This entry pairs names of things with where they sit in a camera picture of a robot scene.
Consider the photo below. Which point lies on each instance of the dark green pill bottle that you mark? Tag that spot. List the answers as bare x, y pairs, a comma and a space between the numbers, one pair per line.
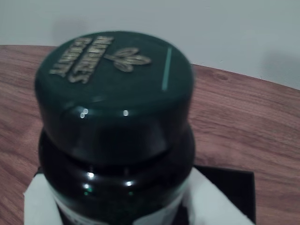
112, 105

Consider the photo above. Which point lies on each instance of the gripper white left finger black-taped tip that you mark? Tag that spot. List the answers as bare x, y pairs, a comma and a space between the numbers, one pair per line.
39, 206

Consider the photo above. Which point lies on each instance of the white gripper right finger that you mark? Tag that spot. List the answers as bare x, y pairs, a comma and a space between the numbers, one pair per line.
211, 206

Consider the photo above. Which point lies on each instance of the shallow black box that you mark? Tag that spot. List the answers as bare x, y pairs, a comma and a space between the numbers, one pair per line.
234, 187

